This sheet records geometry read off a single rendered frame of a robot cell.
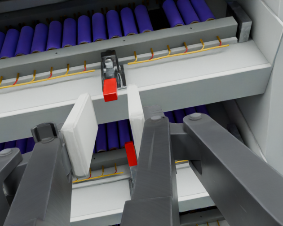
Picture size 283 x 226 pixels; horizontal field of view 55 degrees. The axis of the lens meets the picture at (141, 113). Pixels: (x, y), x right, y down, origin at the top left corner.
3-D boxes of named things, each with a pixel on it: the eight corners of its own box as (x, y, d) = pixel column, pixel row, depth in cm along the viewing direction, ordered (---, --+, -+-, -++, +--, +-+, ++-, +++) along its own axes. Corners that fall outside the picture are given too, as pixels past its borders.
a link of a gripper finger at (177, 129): (148, 141, 12) (213, 129, 12) (140, 106, 17) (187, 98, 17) (153, 169, 13) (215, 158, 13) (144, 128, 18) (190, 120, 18)
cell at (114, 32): (119, 20, 40) (124, 46, 36) (107, 22, 40) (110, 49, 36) (117, 8, 38) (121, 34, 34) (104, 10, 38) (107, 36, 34)
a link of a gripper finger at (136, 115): (128, 116, 14) (143, 113, 14) (126, 84, 20) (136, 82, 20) (139, 168, 15) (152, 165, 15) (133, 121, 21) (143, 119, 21)
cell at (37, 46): (50, 32, 40) (47, 60, 36) (38, 35, 40) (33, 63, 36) (46, 22, 38) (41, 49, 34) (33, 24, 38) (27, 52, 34)
